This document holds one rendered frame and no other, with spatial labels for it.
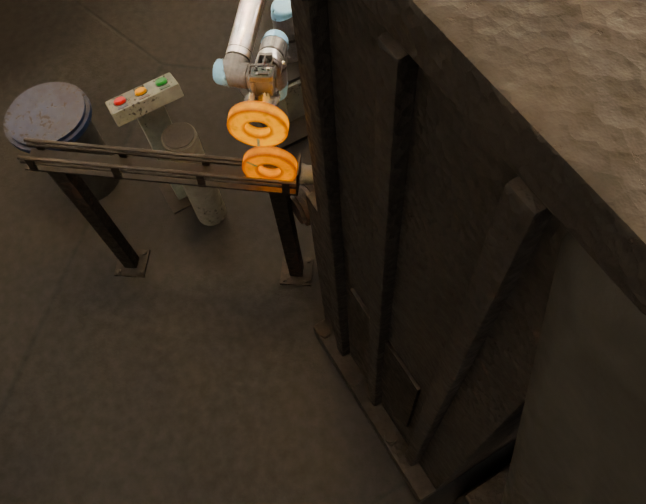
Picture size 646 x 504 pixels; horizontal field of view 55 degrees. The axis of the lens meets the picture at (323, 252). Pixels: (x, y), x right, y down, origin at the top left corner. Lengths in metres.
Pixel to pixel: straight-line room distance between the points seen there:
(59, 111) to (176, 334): 0.92
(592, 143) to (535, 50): 0.10
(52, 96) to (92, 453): 1.30
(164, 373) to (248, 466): 0.46
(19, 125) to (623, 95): 2.23
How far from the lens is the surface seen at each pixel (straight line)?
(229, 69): 1.89
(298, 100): 2.68
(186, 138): 2.14
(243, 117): 1.57
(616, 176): 0.51
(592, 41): 0.59
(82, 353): 2.48
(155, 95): 2.16
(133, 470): 2.30
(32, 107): 2.57
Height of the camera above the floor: 2.15
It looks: 63 degrees down
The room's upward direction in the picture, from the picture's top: 7 degrees counter-clockwise
